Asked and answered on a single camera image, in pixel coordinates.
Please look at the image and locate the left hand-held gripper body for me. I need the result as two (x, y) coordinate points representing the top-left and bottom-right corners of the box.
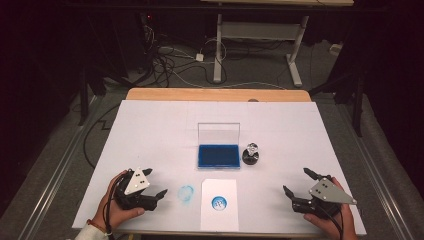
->
(112, 166), (159, 212)

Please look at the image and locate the white metal-legged desk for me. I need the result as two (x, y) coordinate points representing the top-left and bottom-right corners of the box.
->
(199, 0), (355, 88)

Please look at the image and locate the person's right hand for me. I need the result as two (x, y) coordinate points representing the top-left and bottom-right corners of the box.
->
(303, 176), (358, 240)

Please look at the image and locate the aluminium floor rail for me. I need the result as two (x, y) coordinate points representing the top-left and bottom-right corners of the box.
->
(336, 99), (415, 240)
(14, 96), (105, 240)

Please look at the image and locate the black stamp with crystal handle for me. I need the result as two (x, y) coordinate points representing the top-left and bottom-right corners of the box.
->
(241, 142), (261, 166)

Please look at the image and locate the black metal stand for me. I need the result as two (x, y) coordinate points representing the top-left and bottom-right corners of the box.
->
(78, 64), (108, 127)
(309, 64), (367, 138)

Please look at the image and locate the tangle of black cables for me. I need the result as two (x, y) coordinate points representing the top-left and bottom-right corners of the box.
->
(143, 23), (228, 88)

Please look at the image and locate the thin black floor cable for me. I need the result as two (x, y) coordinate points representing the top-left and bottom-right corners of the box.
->
(83, 103), (122, 169)

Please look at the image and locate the blue ink stain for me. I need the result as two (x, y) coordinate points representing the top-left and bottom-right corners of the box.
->
(176, 184), (195, 205)

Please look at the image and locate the long white cable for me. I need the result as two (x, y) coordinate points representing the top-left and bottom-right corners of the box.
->
(171, 69), (288, 91)

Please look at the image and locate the person's white sleeve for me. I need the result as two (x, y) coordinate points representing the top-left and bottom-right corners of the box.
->
(73, 222), (109, 240)

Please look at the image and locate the black device with red light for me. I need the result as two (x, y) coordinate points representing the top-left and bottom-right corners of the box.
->
(138, 11), (158, 72)

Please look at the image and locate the wooden table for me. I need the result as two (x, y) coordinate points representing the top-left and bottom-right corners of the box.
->
(125, 87), (312, 103)

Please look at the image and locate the blue ink pad clear lid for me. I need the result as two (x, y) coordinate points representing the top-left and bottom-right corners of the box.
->
(197, 122), (242, 171)

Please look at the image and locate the person's left hand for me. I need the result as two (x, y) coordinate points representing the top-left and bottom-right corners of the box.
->
(91, 169), (146, 231)

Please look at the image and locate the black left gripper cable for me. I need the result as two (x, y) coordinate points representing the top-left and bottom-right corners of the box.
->
(103, 174), (118, 240)

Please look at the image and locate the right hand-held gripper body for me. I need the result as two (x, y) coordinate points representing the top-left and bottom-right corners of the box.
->
(291, 173), (358, 220)

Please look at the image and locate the white paper card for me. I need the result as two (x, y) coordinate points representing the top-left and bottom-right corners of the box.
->
(199, 178), (240, 233)

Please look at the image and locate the red bracelet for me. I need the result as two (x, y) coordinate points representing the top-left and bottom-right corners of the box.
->
(85, 218), (112, 236)

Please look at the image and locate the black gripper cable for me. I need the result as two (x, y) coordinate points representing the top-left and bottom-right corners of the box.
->
(103, 174), (118, 240)
(316, 203), (345, 240)

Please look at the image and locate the white table cover sheet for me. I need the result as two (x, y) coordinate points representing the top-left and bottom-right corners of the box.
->
(71, 99), (368, 237)

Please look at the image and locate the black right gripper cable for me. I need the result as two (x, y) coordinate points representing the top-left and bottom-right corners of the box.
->
(316, 203), (345, 240)

